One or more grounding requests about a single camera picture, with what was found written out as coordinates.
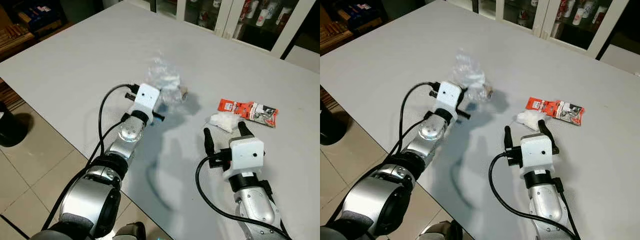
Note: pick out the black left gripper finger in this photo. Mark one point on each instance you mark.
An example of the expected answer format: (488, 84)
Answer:
(164, 99)
(464, 97)

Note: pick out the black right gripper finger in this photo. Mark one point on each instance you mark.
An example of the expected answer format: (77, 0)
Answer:
(209, 140)
(245, 129)
(546, 131)
(509, 137)

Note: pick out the clear plastic bag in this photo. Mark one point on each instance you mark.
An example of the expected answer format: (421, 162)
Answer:
(470, 70)
(162, 72)

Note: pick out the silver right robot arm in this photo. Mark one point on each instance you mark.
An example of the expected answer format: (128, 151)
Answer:
(547, 210)
(255, 205)

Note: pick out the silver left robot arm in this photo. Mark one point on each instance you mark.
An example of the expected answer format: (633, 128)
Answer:
(372, 205)
(85, 200)

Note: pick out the small brown trash piece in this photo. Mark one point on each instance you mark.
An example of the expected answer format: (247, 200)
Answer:
(488, 91)
(183, 91)

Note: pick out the black round rubbish bin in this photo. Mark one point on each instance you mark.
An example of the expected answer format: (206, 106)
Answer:
(330, 127)
(10, 127)

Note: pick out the red snack packet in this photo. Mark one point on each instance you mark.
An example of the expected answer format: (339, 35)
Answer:
(247, 110)
(555, 107)

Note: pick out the white crumpled tissue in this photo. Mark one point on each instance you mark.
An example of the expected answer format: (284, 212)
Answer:
(222, 121)
(531, 119)

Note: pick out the white red printed cup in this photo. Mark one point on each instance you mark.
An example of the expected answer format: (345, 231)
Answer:
(580, 15)
(525, 16)
(602, 12)
(263, 16)
(283, 15)
(203, 18)

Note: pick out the grey robot left leg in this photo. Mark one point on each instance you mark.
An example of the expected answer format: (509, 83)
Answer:
(131, 231)
(440, 230)

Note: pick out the white framed glass cabinet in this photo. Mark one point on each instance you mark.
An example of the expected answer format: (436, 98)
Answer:
(231, 15)
(542, 15)

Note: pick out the blue printed box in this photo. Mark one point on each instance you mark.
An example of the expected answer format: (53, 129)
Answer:
(42, 15)
(365, 17)

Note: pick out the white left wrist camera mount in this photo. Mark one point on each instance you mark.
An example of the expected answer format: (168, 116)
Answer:
(147, 97)
(448, 95)

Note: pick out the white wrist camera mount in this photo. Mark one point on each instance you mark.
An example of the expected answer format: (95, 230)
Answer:
(246, 152)
(147, 97)
(537, 150)
(448, 95)

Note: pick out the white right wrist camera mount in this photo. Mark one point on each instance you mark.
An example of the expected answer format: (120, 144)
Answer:
(246, 152)
(537, 150)

